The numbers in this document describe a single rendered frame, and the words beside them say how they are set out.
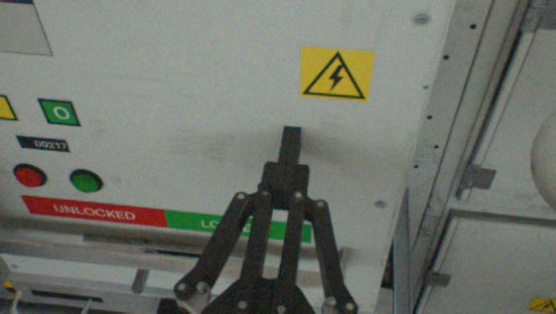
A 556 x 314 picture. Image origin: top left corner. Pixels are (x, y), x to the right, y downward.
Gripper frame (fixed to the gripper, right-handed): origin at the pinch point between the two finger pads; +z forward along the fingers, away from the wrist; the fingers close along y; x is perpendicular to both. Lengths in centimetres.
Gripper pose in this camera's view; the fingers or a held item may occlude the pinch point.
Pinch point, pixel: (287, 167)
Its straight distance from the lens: 47.4
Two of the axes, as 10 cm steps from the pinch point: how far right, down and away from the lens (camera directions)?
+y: 9.9, 1.0, -0.9
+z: 1.3, -7.4, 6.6
